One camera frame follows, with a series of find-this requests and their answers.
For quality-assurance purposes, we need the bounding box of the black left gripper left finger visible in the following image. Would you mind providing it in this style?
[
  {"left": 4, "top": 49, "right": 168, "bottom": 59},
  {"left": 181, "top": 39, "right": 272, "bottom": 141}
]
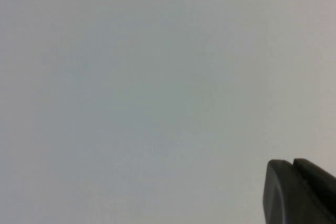
[{"left": 262, "top": 159, "right": 336, "bottom": 224}]

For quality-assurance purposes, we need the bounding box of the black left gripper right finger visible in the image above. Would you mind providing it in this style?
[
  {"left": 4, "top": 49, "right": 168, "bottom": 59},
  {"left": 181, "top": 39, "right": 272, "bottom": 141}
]
[{"left": 292, "top": 158, "right": 336, "bottom": 205}]

